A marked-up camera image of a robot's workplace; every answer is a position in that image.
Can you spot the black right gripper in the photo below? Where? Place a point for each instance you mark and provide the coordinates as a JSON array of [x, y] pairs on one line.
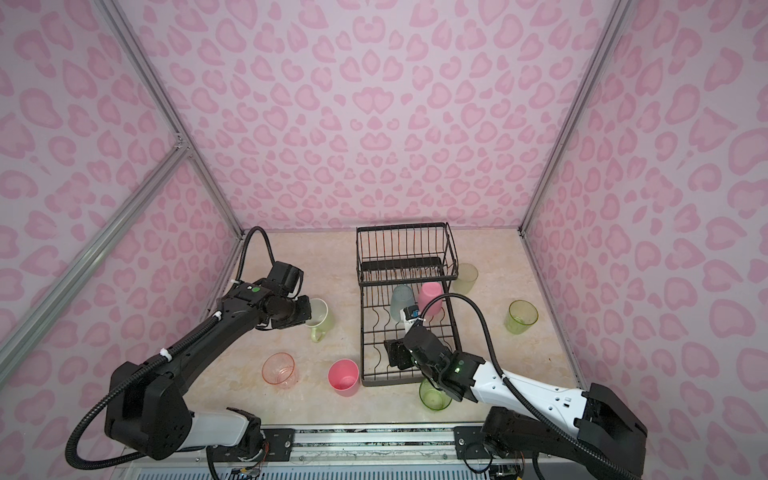
[[396, 350]]

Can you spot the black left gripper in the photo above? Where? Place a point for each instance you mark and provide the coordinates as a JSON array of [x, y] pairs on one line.
[[304, 300]]

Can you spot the light green ceramic mug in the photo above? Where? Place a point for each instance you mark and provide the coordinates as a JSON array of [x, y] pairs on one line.
[[321, 320]]

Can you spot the frosted teal textured cup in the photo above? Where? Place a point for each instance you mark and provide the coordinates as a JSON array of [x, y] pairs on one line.
[[401, 298]]

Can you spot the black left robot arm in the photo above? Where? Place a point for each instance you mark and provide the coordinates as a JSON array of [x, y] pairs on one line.
[[151, 416]]

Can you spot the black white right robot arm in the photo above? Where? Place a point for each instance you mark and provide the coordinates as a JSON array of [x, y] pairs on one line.
[[593, 427]]

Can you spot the bright green clear cup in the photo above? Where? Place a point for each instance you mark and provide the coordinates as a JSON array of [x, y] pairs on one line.
[[433, 398]]

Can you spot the clear pink plastic cup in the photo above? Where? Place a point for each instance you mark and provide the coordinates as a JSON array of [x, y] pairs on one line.
[[280, 370]]

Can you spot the magenta pink plastic cup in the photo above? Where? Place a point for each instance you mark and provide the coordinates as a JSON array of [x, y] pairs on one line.
[[343, 377]]

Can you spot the frosted pale green textured cup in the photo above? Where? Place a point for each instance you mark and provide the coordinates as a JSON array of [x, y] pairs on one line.
[[466, 279]]

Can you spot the clear green plastic cup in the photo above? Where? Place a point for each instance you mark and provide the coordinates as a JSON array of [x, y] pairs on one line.
[[521, 316]]

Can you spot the black wire dish rack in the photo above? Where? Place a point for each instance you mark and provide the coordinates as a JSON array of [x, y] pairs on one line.
[[391, 257]]

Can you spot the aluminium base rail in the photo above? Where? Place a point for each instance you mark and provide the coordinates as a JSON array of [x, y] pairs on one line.
[[365, 451]]

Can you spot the aluminium diagonal frame bar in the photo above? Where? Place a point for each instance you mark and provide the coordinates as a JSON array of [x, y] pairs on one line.
[[39, 319]]

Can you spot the aluminium corner frame post left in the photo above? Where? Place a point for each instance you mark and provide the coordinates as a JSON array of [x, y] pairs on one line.
[[128, 40]]

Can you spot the aluminium corner frame post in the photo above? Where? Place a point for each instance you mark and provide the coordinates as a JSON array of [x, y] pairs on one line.
[[614, 27], [128, 40]]

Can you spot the aluminium corner frame post right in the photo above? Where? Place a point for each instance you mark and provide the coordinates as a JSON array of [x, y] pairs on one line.
[[614, 27]]

